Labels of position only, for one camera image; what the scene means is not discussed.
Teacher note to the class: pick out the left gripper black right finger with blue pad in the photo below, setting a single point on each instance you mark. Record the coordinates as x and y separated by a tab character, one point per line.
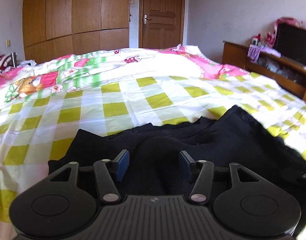
200	173

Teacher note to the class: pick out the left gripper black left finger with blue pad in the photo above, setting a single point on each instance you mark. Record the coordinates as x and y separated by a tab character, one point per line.
107	173

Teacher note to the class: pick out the black velvet long-sleeve dress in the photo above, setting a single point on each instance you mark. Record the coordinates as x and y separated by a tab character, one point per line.
154	170

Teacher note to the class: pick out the checkered floral bed quilt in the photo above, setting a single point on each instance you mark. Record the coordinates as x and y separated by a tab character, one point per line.
105	92

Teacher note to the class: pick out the purple lace cloth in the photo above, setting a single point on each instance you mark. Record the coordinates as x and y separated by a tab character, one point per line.
254	52

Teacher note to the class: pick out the wooden side cabinet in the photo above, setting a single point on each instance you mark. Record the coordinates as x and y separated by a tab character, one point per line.
289	74

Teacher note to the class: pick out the small santa toy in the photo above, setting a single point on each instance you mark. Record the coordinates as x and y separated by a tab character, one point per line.
255	40

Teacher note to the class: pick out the red white striped pillow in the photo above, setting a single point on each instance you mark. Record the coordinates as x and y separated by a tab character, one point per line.
6	61

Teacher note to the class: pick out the pink cloth on television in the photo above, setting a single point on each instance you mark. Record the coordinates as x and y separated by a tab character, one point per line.
271	37

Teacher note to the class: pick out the black television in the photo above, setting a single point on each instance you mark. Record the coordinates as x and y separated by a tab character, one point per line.
290	42

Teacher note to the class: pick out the wooden wardrobe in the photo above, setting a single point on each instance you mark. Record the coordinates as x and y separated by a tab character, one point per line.
55	28

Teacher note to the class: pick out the brown wooden door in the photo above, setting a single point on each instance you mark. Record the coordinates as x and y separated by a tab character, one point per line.
161	23

